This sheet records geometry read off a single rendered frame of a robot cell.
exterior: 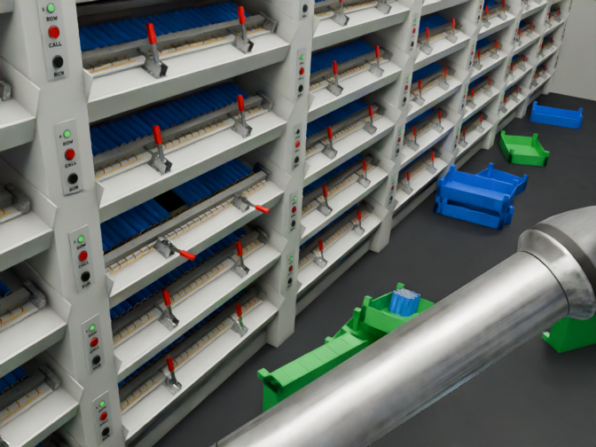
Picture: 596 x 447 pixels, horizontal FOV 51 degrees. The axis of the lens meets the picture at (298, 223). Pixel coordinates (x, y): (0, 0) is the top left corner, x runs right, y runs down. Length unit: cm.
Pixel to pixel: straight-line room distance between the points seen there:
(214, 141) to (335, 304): 92
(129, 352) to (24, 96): 61
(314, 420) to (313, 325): 139
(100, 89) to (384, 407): 72
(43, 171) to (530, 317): 74
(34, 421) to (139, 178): 49
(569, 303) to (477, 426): 111
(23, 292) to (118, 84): 40
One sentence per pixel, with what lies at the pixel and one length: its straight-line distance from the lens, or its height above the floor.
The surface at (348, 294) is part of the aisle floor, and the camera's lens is 218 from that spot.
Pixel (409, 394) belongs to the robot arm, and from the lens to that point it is 66.
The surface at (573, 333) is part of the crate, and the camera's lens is 212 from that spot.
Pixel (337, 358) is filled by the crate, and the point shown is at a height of 19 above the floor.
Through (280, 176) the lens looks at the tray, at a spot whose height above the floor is 56.
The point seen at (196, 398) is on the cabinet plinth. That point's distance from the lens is 173.
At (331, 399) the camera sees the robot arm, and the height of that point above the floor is 78.
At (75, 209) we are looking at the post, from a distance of 111.
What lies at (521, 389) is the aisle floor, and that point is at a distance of 195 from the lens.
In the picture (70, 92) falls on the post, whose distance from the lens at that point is 105.
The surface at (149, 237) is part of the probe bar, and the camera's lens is 134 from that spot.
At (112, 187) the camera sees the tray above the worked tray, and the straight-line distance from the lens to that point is 120.
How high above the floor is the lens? 123
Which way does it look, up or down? 28 degrees down
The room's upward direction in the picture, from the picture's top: 3 degrees clockwise
